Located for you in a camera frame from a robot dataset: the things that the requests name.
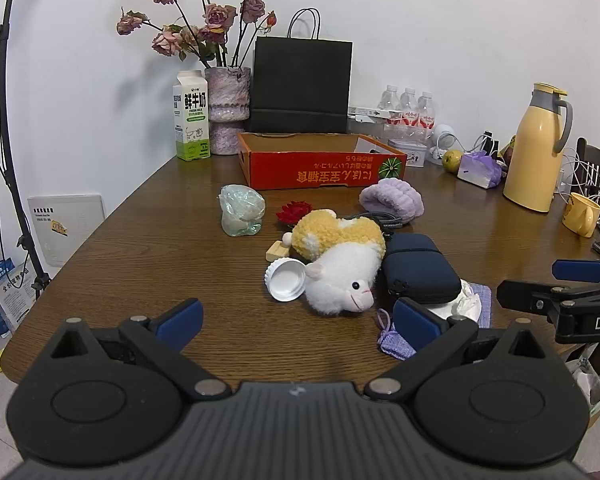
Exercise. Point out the purple textured vase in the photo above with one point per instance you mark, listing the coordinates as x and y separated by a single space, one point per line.
227 105

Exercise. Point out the blue printed bags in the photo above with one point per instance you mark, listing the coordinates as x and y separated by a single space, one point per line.
2 300

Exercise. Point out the clear water bottle red label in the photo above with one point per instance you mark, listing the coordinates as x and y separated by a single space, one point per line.
426 110
409 107
390 105

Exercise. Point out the small printed tin box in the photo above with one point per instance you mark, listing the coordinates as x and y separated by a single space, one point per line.
410 152

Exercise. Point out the dark snack packet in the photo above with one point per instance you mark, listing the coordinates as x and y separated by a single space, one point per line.
508 151

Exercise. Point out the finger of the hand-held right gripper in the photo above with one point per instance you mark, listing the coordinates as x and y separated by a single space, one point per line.
580 270
525 295

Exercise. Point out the yellow mug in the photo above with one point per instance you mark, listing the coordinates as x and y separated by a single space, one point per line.
580 215

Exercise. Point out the clear plastic bin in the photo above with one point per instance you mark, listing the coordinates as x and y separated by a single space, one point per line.
587 385

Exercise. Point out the white plastic lid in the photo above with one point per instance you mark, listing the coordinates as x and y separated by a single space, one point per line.
285 280

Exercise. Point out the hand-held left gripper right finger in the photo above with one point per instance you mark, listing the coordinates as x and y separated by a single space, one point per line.
415 322

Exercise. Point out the purple glitter pouch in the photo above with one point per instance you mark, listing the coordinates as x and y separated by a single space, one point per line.
395 345

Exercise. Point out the iridescent plastic bag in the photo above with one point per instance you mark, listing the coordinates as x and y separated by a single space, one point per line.
240 207

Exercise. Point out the small white fan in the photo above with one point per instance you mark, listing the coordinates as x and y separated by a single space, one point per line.
445 132

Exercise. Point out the long white box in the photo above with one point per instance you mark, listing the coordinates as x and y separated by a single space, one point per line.
365 112

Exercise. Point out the black light stand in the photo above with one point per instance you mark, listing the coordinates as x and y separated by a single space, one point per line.
10 125

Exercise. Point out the clear plastic container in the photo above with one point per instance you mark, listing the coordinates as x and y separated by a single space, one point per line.
365 129

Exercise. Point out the lilac fluffy towel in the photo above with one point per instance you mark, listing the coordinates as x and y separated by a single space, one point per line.
390 200

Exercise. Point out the yellow thermos jug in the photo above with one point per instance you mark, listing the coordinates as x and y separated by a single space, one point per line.
530 160

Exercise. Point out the black charger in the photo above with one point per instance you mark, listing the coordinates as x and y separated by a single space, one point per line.
489 144

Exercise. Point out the dark wooden chair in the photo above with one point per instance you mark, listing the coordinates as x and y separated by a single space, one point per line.
592 155

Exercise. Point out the small yellow block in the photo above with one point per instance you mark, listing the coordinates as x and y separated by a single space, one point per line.
276 251

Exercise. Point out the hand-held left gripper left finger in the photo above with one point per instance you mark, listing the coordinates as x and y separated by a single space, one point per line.
180 322

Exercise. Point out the dried pink rose bouquet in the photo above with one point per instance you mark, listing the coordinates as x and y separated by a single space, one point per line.
215 15

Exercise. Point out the navy zip case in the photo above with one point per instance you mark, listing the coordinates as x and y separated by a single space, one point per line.
420 265

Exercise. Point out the red cardboard box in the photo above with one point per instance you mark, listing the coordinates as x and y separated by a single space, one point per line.
320 172

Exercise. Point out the red fabric flower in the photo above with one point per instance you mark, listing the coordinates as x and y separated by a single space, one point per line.
292 211

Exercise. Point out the white green milk carton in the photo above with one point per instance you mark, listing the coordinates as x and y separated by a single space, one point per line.
192 120

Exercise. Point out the black paper bag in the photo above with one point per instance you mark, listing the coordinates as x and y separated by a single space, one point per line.
300 85

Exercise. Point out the yellow-green apple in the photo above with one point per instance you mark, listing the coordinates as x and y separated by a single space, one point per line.
451 161

